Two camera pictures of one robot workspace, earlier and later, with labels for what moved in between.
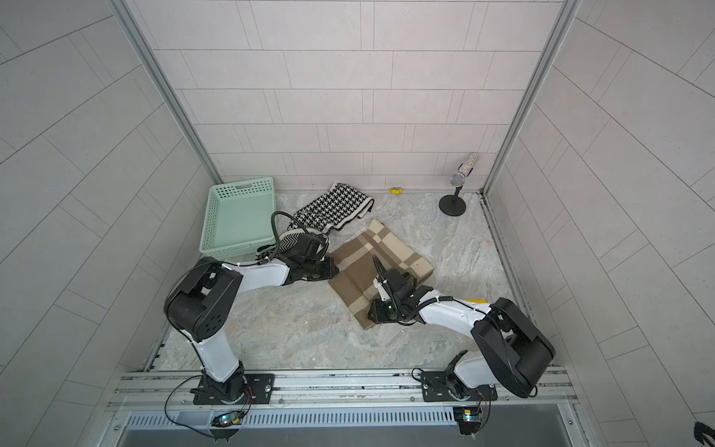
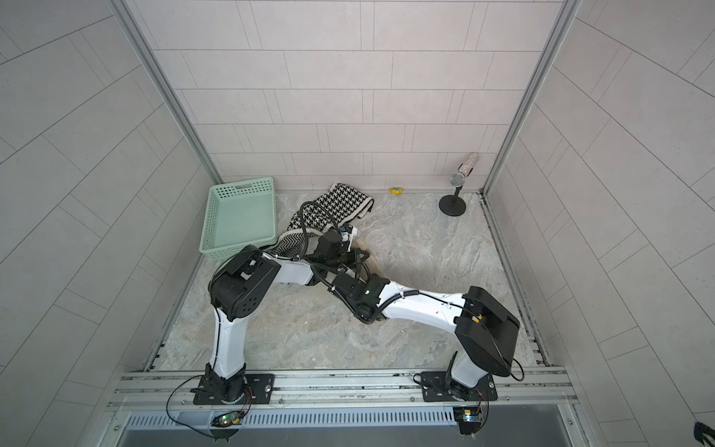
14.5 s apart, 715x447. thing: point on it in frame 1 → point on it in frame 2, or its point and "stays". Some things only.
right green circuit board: (468, 418) stays
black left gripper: (329, 273) → (354, 255)
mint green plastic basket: (238, 219) stays
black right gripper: (377, 316) → (355, 307)
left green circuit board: (228, 419) stays
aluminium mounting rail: (170, 391) stays
